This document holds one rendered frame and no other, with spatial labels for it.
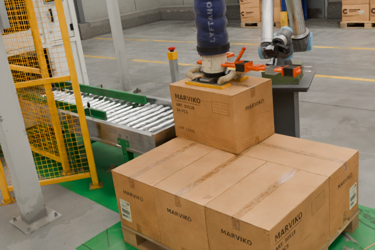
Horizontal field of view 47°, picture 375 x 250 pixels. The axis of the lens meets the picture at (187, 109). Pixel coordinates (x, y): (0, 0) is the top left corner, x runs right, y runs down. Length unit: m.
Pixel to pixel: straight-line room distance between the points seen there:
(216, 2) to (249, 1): 8.55
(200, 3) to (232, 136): 0.87
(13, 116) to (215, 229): 1.71
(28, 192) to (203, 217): 1.59
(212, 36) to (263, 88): 0.48
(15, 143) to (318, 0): 9.62
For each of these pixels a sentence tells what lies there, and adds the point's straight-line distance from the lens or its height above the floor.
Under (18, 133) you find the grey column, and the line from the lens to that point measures 3.35.
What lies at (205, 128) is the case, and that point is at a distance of 2.95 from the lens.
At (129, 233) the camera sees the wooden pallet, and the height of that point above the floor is 0.09.
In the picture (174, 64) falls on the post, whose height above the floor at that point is 0.88.
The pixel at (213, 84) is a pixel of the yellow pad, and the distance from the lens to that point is 2.87.
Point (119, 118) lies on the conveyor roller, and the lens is 3.80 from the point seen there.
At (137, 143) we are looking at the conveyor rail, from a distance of 3.33.
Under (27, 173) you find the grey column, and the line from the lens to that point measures 3.46.
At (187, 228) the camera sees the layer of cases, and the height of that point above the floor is 0.35.
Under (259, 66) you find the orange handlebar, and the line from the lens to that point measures 2.74.
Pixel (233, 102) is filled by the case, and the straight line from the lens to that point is 2.69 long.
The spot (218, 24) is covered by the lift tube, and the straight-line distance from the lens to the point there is 2.85.
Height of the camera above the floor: 1.74
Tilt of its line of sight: 18 degrees down
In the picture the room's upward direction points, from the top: 7 degrees counter-clockwise
